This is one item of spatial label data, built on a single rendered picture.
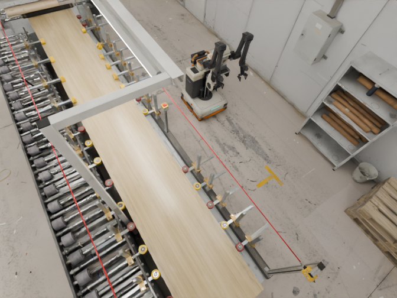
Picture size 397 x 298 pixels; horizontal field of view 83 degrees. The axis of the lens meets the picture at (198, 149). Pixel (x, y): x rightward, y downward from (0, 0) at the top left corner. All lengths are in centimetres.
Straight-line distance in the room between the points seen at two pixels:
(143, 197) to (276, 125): 286
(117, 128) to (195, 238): 161
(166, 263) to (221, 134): 242
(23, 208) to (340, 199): 465
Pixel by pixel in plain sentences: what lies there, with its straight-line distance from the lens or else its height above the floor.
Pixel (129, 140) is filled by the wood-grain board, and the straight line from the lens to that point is 288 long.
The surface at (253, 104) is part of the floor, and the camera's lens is 462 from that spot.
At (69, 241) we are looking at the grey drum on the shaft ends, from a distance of 268.
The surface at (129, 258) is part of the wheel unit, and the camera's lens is 246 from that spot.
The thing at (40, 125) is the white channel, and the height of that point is 246.
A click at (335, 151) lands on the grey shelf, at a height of 14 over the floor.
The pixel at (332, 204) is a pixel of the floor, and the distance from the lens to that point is 413.
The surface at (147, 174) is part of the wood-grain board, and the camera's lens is 262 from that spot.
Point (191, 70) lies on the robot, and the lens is 382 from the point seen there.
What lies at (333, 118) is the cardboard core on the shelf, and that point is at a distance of 423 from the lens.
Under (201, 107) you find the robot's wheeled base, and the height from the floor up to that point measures 28.
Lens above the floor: 326
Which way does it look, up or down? 59 degrees down
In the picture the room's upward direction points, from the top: 8 degrees clockwise
